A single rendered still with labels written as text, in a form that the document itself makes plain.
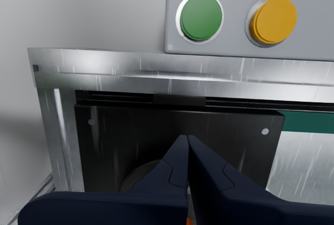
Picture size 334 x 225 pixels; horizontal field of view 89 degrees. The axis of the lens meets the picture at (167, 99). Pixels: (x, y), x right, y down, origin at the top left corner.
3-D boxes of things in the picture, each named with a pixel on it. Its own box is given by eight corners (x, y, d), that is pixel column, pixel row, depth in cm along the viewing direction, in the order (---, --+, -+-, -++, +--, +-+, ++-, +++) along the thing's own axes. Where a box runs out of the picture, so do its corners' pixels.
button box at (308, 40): (167, -5, 22) (166, -24, 16) (332, 3, 22) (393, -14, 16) (165, 52, 24) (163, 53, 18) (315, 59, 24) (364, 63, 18)
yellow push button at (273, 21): (249, 1, 17) (259, -5, 15) (289, 3, 17) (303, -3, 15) (242, 42, 18) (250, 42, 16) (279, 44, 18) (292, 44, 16)
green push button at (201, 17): (180, -2, 17) (181, -8, 15) (219, 0, 17) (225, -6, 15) (178, 39, 19) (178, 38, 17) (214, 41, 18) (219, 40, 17)
